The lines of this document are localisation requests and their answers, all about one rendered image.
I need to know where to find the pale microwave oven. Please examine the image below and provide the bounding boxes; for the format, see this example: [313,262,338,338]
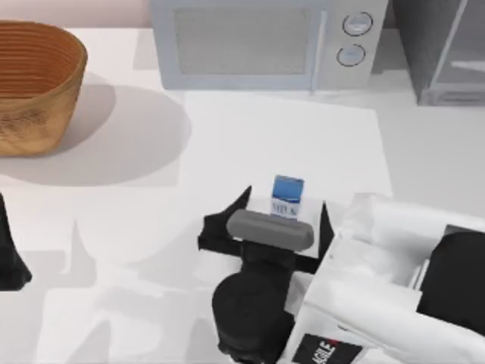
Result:
[149,0,390,94]

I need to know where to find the round microwave knob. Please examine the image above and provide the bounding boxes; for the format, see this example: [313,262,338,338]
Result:
[342,11,374,36]
[336,43,367,67]

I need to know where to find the microwave door handle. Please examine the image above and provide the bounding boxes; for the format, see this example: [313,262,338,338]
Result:
[317,10,328,93]

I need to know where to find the pale grey rounded box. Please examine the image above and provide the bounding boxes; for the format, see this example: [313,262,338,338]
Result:
[226,209,315,252]

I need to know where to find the grey cabinet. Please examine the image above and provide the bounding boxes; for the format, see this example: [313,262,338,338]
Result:
[391,0,485,107]

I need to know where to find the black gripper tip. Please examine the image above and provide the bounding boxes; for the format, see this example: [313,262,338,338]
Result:
[0,192,33,293]

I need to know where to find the blue and white milk carton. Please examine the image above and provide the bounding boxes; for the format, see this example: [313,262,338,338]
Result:
[270,174,306,221]

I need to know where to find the microwave oven door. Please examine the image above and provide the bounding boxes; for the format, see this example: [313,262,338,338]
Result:
[149,0,321,92]

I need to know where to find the brown woven basket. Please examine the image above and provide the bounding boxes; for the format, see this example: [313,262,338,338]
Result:
[0,21,89,158]

